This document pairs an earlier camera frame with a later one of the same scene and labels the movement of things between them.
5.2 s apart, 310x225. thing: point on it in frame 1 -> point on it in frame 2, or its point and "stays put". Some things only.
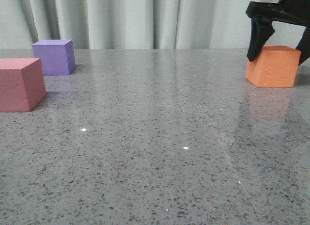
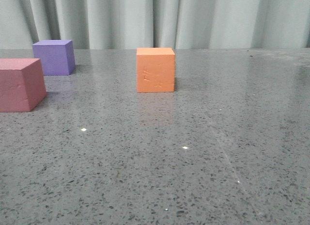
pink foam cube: x=22 y=84 stays put
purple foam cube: x=57 y=56 stays put
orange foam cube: x=274 y=66 -> x=155 y=69
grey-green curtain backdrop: x=136 y=20 stays put
